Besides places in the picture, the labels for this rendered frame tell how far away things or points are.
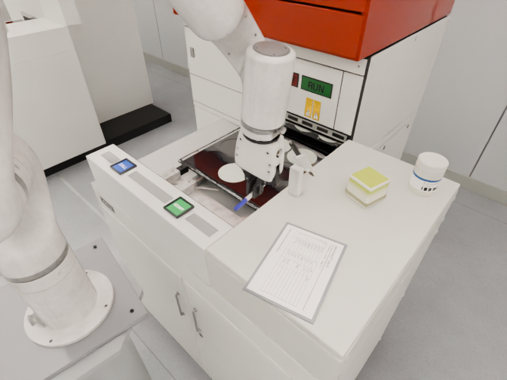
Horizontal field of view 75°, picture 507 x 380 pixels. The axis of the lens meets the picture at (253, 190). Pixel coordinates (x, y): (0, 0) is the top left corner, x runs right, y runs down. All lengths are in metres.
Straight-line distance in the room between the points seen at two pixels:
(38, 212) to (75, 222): 1.70
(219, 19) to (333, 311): 0.53
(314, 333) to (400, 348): 1.19
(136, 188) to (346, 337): 0.63
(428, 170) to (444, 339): 1.15
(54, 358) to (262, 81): 0.69
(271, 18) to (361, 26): 0.30
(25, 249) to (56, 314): 0.18
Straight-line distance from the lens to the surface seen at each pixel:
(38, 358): 0.88
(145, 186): 0.95
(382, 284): 0.73
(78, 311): 0.84
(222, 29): 0.51
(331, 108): 1.13
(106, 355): 0.84
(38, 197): 0.73
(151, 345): 1.75
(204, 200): 0.99
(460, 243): 2.37
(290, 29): 1.09
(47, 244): 0.71
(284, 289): 0.68
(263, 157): 0.65
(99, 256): 0.98
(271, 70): 0.55
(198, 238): 0.78
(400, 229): 0.85
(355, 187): 0.86
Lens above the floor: 1.53
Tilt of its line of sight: 40 degrees down
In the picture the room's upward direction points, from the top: straight up
